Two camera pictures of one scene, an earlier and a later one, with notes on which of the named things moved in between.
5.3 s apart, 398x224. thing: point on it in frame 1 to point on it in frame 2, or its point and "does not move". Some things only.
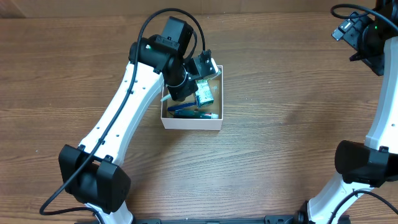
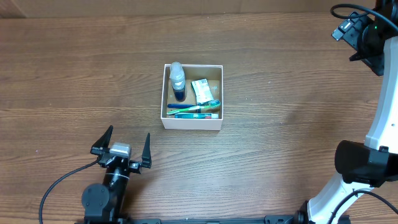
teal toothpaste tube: (194, 114) does not move
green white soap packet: (204, 95) does not move
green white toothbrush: (166, 97) to (212, 103)
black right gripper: (350, 36) does not move
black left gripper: (192, 78) to (136, 166)
